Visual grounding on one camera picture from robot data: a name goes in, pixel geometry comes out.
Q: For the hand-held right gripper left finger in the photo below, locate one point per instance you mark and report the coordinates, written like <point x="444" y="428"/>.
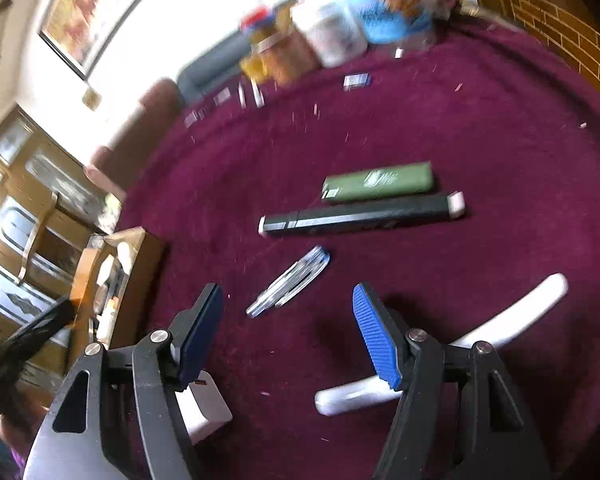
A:
<point x="202" y="330"/>

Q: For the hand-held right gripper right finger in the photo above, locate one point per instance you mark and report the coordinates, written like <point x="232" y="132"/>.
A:
<point x="375" y="335"/>

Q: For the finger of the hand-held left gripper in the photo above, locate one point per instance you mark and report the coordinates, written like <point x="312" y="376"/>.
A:
<point x="55" y="312"/>

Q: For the white plug charger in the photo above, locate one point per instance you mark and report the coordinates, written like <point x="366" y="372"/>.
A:
<point x="205" y="410"/>

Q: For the shallow cardboard box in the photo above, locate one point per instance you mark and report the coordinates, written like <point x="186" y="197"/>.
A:
<point x="140" y="280"/>

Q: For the clear plastic pen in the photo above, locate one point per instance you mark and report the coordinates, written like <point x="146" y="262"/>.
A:
<point x="290" y="280"/>

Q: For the white-capped black marker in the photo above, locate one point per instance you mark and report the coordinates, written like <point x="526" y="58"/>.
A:
<point x="360" y="217"/>

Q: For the white marker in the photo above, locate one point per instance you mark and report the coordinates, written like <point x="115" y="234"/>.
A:
<point x="520" y="310"/>

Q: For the slim green box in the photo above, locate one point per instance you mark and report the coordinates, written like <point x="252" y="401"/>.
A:
<point x="380" y="182"/>

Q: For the dark wooden chair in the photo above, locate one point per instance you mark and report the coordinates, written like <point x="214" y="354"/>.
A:
<point x="37" y="240"/>

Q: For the wooden glass-door cabinet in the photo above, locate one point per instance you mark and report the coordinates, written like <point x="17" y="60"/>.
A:
<point x="10" y="220"/>

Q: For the burgundy velvet tablecloth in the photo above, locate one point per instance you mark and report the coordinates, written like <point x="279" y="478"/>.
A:
<point x="480" y="160"/>

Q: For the small metal clip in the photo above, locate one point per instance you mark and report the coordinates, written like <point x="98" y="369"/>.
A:
<point x="191" y="119"/>

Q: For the brown upholstered armchair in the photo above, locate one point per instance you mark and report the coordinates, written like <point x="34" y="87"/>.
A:
<point x="150" y="105"/>

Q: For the small metal tool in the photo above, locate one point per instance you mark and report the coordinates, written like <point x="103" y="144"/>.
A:
<point x="241" y="95"/>

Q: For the black leather sofa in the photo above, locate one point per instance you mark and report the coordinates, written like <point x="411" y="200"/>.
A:
<point x="200" y="75"/>

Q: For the brown jar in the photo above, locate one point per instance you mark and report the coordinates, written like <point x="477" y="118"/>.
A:
<point x="290" y="57"/>

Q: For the white plastic jar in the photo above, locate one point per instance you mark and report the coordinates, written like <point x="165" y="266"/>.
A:
<point x="330" y="30"/>

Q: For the clear jar blue label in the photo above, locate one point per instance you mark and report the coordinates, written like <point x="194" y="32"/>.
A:
<point x="385" y="5"/>

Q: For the wooden brick-pattern counter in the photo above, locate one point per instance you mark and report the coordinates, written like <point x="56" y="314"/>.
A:
<point x="555" y="15"/>

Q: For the small wall plaque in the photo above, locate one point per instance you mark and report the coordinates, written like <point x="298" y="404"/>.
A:
<point x="92" y="97"/>

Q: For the framed wall picture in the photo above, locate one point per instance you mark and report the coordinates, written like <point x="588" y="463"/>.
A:
<point x="80" y="10"/>

